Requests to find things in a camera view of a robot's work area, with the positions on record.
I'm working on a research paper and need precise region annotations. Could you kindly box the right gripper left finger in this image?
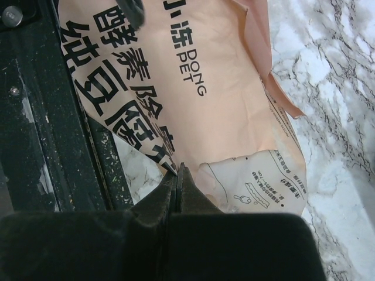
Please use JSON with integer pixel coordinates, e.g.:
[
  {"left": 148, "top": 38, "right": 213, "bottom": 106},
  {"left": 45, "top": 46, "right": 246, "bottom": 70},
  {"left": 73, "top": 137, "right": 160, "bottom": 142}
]
[{"left": 1, "top": 172, "right": 177, "bottom": 280}]

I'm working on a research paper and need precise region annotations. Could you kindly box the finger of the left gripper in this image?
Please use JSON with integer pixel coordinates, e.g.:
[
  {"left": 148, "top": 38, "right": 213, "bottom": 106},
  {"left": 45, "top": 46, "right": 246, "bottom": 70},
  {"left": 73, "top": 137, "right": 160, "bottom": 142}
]
[{"left": 116, "top": 0, "right": 145, "bottom": 30}]

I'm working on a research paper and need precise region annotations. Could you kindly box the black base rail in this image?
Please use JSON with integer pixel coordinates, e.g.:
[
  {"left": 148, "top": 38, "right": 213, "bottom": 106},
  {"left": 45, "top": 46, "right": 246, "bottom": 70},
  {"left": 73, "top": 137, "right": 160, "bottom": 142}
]
[{"left": 1, "top": 1, "right": 133, "bottom": 215}]

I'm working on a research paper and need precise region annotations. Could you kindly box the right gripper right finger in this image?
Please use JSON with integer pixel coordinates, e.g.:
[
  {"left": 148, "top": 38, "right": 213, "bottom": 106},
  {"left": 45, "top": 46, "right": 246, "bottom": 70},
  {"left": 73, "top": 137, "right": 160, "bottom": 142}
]
[{"left": 171, "top": 165, "right": 326, "bottom": 280}]

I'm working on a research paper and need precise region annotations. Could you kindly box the pink cat litter bag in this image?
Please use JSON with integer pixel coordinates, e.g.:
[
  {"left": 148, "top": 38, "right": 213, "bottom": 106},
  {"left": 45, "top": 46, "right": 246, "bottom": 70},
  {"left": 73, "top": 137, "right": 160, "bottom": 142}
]
[{"left": 57, "top": 1, "right": 308, "bottom": 215}]

